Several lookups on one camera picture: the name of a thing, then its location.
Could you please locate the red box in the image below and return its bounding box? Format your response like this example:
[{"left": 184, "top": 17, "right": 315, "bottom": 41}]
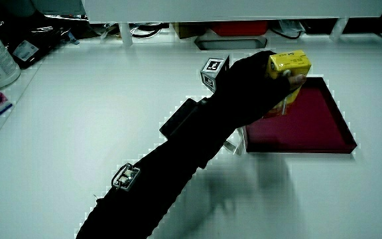
[{"left": 210, "top": 21, "right": 269, "bottom": 37}]

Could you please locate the brown cardboard box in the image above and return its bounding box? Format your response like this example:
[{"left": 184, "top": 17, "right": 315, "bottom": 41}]
[{"left": 172, "top": 22, "right": 212, "bottom": 40}]

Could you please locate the red square tray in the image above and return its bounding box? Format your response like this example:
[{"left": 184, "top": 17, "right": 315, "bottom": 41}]
[{"left": 242, "top": 76, "right": 358, "bottom": 155}]

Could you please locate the person's left hand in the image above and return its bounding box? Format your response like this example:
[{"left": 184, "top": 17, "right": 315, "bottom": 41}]
[{"left": 200, "top": 49, "right": 308, "bottom": 129}]

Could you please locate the black cable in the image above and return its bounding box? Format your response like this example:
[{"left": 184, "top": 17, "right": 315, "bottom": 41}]
[{"left": 130, "top": 23, "right": 166, "bottom": 39}]

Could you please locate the black plastic bag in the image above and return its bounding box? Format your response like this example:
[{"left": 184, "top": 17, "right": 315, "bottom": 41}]
[{"left": 0, "top": 8, "right": 81, "bottom": 70}]

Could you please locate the black wrist tracker box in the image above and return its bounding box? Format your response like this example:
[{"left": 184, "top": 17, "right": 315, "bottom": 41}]
[{"left": 159, "top": 97, "right": 209, "bottom": 140}]

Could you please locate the small grey connector module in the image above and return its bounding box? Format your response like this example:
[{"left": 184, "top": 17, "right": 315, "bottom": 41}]
[{"left": 111, "top": 162, "right": 141, "bottom": 192}]

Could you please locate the clear plastic bag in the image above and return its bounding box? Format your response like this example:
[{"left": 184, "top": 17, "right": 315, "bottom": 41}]
[{"left": 278, "top": 19, "right": 307, "bottom": 37}]

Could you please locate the yellow ice redtea carton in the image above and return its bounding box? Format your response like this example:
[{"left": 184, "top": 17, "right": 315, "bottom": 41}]
[{"left": 263, "top": 49, "right": 312, "bottom": 119}]

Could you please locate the person's left forearm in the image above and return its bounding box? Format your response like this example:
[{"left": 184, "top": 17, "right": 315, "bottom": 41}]
[{"left": 74, "top": 96, "right": 245, "bottom": 239}]

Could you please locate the clear plastic piece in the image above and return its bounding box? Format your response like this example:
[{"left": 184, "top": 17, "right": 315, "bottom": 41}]
[{"left": 223, "top": 127, "right": 245, "bottom": 156}]

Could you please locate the white desk shelf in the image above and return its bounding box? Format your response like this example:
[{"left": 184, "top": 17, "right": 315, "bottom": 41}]
[{"left": 81, "top": 0, "right": 382, "bottom": 47}]

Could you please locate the grey flat tray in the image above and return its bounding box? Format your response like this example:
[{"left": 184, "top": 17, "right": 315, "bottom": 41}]
[{"left": 194, "top": 35, "right": 268, "bottom": 51}]

